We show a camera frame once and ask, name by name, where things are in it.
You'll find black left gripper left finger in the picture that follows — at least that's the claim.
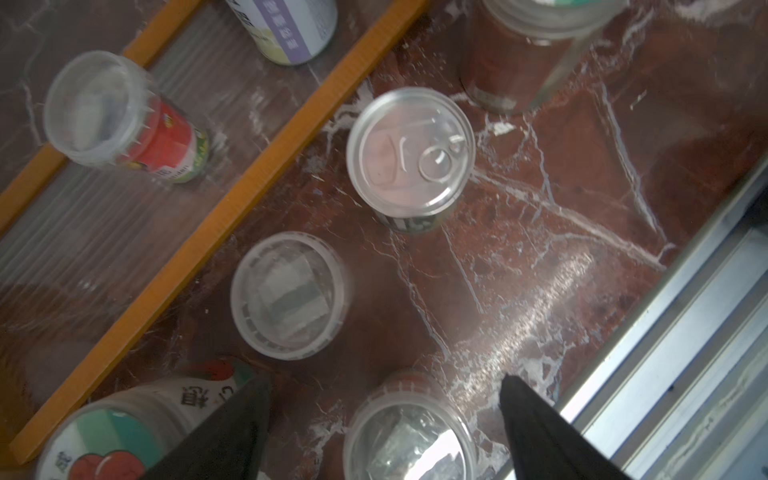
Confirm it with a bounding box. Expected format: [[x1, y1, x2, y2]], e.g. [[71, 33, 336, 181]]
[[142, 376, 272, 480]]

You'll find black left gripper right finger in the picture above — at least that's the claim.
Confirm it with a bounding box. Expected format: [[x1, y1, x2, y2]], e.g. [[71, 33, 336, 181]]
[[499, 375, 627, 479]]

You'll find tall jar strawberry lid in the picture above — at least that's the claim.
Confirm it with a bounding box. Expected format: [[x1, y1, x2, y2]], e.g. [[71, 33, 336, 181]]
[[34, 358, 255, 479]]

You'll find small clear tub red label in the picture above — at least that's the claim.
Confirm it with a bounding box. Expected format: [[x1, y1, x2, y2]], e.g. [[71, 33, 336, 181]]
[[343, 370, 477, 479]]

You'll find small clear tub pink label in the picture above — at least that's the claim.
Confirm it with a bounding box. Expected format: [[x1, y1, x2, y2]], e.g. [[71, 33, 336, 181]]
[[230, 231, 353, 361]]

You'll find orange wooden three-tier shelf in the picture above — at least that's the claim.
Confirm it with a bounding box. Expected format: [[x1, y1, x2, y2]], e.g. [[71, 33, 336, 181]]
[[1, 1, 429, 470]]

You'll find green silver-top tin can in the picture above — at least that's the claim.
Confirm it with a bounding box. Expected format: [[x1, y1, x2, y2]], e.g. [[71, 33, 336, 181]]
[[346, 87, 477, 234]]

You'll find clear jar red label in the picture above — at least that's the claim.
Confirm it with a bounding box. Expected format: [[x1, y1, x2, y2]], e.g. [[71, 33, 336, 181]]
[[459, 0, 629, 114]]

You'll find silver grey tin can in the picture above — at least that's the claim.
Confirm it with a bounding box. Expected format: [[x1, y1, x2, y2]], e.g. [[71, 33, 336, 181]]
[[227, 0, 338, 66]]

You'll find aluminium front rail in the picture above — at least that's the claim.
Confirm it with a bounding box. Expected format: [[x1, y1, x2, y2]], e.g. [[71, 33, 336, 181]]
[[550, 161, 767, 479]]

